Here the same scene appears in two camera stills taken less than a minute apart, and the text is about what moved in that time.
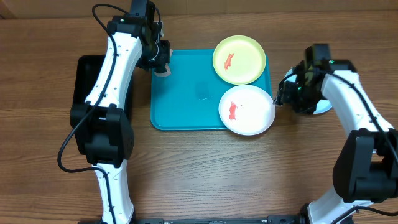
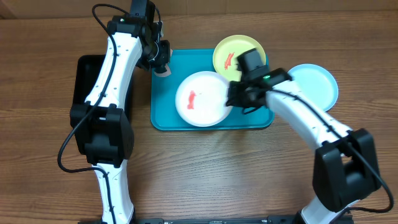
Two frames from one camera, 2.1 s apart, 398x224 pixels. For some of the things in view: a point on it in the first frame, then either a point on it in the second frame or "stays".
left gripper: x=165 y=58 stays
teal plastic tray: x=188 y=98 stays
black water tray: x=88 y=71 stays
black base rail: x=271 y=220 stays
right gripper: x=284 y=97 → x=234 y=101
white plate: x=247 y=110 → x=201 y=99
